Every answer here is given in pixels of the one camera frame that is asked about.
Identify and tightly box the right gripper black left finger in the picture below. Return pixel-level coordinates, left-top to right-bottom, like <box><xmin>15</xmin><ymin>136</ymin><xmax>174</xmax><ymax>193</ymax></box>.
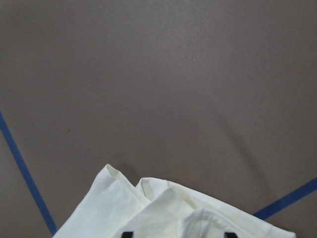
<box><xmin>121</xmin><ymin>231</ymin><xmax>134</xmax><ymax>238</ymax></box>

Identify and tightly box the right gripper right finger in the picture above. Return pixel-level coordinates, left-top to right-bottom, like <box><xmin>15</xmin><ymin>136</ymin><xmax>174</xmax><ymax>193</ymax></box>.
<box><xmin>224</xmin><ymin>232</ymin><xmax>237</xmax><ymax>238</ymax></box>

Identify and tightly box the cream long-sleeve cat shirt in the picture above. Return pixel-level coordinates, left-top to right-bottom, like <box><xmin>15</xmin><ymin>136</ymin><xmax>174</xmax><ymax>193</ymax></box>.
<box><xmin>55</xmin><ymin>165</ymin><xmax>295</xmax><ymax>238</ymax></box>

